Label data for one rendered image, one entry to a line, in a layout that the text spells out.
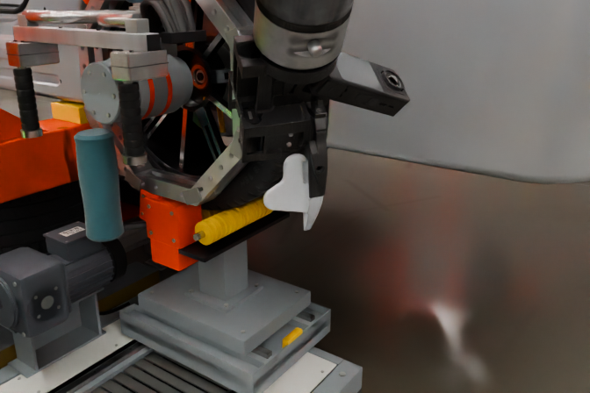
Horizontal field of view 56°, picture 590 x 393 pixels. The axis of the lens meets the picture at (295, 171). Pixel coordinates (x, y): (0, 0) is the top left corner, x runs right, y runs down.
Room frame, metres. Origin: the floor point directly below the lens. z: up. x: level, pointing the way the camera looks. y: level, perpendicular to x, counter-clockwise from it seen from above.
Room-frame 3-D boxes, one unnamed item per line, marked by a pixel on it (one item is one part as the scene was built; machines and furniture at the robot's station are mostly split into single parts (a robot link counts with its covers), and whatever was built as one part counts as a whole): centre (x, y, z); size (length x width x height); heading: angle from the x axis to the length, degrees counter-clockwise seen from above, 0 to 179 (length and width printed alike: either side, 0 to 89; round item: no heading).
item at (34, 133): (1.18, 0.57, 0.83); 0.04 x 0.04 x 0.16
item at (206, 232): (1.29, 0.14, 0.51); 0.29 x 0.06 x 0.06; 145
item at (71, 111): (1.68, 0.64, 0.71); 0.14 x 0.14 x 0.05; 55
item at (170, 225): (1.31, 0.28, 0.48); 0.16 x 0.12 x 0.17; 145
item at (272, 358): (1.42, 0.20, 0.13); 0.50 x 0.36 x 0.10; 55
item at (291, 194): (0.52, 0.00, 0.85); 0.06 x 0.03 x 0.09; 106
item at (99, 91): (1.22, 0.34, 0.85); 0.21 x 0.14 x 0.14; 145
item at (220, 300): (1.42, 0.20, 0.32); 0.40 x 0.30 x 0.28; 55
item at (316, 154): (0.52, -0.02, 0.90); 0.05 x 0.02 x 0.09; 16
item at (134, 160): (0.99, 0.30, 0.83); 0.04 x 0.04 x 0.16
